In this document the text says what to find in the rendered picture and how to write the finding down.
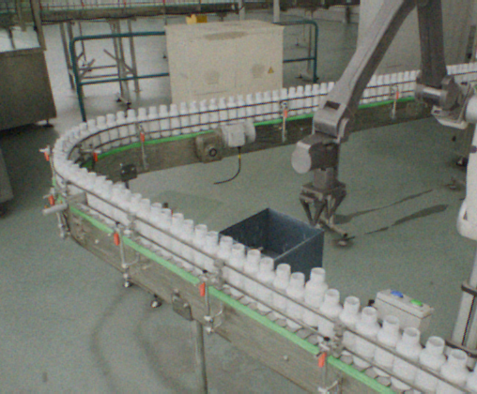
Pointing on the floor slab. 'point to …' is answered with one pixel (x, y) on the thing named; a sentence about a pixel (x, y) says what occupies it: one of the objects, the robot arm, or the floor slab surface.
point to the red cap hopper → (95, 60)
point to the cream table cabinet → (223, 60)
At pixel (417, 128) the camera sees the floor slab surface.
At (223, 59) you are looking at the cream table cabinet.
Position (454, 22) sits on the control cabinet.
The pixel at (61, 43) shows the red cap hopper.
